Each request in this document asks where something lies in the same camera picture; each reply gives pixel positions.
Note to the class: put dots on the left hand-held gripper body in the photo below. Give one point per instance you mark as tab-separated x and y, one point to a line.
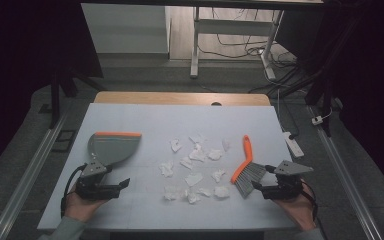
95	190

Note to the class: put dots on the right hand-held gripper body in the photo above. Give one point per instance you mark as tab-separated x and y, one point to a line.
285	190

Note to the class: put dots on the grey dustpan with orange edge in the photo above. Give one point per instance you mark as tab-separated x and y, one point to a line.
113	148

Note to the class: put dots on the orange brush with grey bristles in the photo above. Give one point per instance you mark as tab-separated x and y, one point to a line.
246	166

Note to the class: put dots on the person's left hand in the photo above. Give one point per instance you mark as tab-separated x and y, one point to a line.
80	208

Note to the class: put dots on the person's right hand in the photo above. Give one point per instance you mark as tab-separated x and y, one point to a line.
301	211

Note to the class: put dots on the white power strip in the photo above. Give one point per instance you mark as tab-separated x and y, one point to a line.
293	144

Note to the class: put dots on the pile of white paper scraps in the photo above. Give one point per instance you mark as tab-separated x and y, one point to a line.
197	155

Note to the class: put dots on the small white plug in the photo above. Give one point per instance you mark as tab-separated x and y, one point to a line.
317	120

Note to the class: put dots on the white board table cover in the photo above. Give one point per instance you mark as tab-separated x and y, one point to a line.
166	120

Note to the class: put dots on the black stand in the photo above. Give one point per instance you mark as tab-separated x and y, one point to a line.
55	100
326	83

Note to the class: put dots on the wooden table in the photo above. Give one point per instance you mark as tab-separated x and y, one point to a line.
166	98

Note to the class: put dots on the white cabinet panel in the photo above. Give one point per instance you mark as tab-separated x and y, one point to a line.
126	28

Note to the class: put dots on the metal floor rail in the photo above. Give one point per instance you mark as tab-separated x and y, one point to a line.
26	176
346	173

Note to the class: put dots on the white desk frame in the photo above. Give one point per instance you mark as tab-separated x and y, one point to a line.
233	26

